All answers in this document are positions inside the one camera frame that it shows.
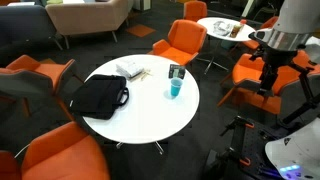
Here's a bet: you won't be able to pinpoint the chrome table legs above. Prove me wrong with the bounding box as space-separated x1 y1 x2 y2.
115 141 165 156

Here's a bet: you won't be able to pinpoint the black clamp with orange handle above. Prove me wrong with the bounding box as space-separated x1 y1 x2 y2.
215 147 253 168
219 115 256 138

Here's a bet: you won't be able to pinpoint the chrome pedestal table base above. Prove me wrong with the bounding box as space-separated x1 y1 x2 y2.
195 39 232 76

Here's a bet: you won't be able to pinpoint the blue plastic cup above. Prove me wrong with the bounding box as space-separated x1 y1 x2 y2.
170 77 184 99

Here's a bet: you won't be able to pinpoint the orange armchair with grey shell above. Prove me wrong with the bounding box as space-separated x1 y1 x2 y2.
217 49 320 117
0 67 55 118
5 54 78 96

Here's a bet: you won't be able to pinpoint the teal waste bin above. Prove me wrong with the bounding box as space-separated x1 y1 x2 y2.
219 39 236 51

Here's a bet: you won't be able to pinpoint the clear plastic wrapping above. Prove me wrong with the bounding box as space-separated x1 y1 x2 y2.
212 20 235 37

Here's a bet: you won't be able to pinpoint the beige sofa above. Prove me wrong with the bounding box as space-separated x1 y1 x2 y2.
45 0 133 50

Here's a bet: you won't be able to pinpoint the black tripod stand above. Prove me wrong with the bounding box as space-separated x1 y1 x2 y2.
282 59 320 130

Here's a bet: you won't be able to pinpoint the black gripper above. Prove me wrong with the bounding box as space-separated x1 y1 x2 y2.
249 46 295 98

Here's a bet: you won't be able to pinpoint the dark grey sofa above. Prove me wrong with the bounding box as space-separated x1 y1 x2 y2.
0 3 64 52

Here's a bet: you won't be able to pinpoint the wooden sticks bundle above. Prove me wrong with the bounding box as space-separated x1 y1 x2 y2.
129 68 153 83

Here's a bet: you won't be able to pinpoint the brown drink bottle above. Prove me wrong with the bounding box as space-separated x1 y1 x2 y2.
229 23 243 39

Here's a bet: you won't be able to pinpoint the black laptop bag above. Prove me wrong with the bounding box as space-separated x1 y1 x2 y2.
68 74 130 121

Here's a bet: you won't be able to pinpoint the large orange armchair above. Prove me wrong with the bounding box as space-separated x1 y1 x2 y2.
0 121 111 180

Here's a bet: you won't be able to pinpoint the white paper stack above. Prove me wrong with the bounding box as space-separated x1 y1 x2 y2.
115 59 145 80

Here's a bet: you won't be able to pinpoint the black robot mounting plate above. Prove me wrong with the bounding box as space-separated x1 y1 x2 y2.
203 116 288 180

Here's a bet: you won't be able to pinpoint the orange armchair with wide backrest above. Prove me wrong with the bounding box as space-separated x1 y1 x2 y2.
148 19 208 67

